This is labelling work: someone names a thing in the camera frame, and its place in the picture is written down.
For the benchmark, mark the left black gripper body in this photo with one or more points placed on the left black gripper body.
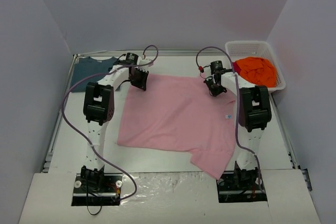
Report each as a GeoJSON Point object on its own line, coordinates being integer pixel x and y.
{"type": "Point", "coordinates": [138, 77]}

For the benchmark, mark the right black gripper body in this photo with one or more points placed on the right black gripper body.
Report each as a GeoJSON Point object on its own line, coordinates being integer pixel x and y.
{"type": "Point", "coordinates": [214, 87]}

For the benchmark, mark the pink t-shirt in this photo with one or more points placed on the pink t-shirt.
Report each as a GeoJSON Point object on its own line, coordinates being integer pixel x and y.
{"type": "Point", "coordinates": [178, 114]}

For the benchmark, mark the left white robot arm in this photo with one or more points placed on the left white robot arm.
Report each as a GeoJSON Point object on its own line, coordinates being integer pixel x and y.
{"type": "Point", "coordinates": [98, 109]}

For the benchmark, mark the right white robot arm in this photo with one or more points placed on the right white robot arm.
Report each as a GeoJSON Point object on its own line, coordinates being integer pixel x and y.
{"type": "Point", "coordinates": [252, 114]}

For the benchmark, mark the red garment in basket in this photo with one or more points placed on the red garment in basket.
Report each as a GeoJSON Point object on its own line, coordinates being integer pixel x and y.
{"type": "Point", "coordinates": [236, 67]}

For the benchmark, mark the white plastic basket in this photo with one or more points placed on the white plastic basket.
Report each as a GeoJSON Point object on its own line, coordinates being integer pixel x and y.
{"type": "Point", "coordinates": [240, 49]}

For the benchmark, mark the orange t-shirt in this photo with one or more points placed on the orange t-shirt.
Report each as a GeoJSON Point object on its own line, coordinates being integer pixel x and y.
{"type": "Point", "coordinates": [259, 71]}

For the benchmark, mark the folded blue t-shirt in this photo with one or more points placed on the folded blue t-shirt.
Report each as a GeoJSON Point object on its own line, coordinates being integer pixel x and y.
{"type": "Point", "coordinates": [87, 67]}

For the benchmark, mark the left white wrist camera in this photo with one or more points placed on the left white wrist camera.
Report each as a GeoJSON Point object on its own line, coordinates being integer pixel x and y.
{"type": "Point", "coordinates": [145, 63]}

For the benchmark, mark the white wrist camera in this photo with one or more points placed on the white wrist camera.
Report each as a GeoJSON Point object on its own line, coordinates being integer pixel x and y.
{"type": "Point", "coordinates": [145, 63]}
{"type": "Point", "coordinates": [206, 72]}

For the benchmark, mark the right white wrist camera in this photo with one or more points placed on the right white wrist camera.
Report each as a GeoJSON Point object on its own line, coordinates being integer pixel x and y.
{"type": "Point", "coordinates": [206, 72]}

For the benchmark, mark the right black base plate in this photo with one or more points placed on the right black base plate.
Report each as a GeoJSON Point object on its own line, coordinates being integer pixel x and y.
{"type": "Point", "coordinates": [229, 191]}

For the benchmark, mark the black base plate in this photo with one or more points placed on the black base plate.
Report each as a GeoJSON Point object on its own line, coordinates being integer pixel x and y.
{"type": "Point", "coordinates": [229, 191]}
{"type": "Point", "coordinates": [108, 194]}

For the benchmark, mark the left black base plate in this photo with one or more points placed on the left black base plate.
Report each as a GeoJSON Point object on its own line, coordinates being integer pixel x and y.
{"type": "Point", "coordinates": [108, 194]}

